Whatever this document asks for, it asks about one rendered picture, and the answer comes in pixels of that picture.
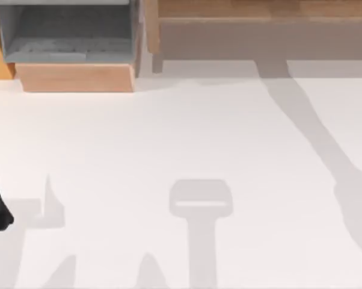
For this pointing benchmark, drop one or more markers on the pale wooden drawer front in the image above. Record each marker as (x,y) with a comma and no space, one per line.
(75,77)

